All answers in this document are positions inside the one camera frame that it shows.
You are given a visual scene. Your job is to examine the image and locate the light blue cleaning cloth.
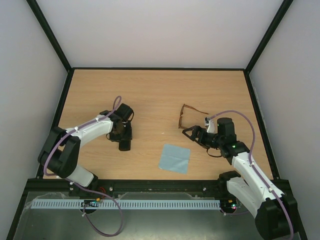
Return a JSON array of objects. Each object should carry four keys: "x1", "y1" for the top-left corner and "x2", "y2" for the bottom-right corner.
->
[{"x1": 158, "y1": 144, "x2": 191, "y2": 174}]

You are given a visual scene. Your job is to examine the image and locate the black sunglasses case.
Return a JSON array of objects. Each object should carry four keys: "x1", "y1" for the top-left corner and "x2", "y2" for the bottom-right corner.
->
[{"x1": 106, "y1": 121, "x2": 133, "y2": 144}]

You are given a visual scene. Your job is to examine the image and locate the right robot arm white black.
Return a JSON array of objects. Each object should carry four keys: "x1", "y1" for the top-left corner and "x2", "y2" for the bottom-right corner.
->
[{"x1": 182, "y1": 117, "x2": 298, "y2": 240}]

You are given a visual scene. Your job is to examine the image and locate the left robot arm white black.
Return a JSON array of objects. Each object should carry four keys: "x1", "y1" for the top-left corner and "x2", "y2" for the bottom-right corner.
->
[{"x1": 38, "y1": 103, "x2": 134, "y2": 195}]

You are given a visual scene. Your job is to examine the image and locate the brown sunglasses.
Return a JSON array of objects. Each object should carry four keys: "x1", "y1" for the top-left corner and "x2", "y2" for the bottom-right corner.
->
[{"x1": 178, "y1": 104, "x2": 209, "y2": 129}]

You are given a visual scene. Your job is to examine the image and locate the left controller board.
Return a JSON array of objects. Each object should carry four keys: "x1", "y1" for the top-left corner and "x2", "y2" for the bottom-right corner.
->
[{"x1": 80, "y1": 197, "x2": 104, "y2": 208}]

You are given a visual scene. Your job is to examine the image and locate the controller board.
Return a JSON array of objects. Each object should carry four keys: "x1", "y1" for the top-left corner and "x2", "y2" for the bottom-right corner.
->
[
  {"x1": 80, "y1": 197, "x2": 104, "y2": 208},
  {"x1": 220, "y1": 198, "x2": 242, "y2": 211}
]

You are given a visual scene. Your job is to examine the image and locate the right controller board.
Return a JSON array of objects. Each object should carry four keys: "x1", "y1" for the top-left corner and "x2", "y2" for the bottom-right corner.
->
[{"x1": 220, "y1": 198, "x2": 242, "y2": 211}]

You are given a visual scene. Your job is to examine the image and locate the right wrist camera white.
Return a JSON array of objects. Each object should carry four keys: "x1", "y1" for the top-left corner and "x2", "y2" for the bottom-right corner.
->
[{"x1": 204, "y1": 117, "x2": 215, "y2": 134}]

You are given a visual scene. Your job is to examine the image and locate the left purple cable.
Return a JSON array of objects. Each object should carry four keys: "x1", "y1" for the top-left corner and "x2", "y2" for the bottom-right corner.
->
[{"x1": 43, "y1": 95, "x2": 124, "y2": 237}]

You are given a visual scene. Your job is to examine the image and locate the white slotted cable duct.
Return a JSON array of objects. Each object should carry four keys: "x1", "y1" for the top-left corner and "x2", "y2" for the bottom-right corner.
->
[{"x1": 30, "y1": 199, "x2": 221, "y2": 210}]

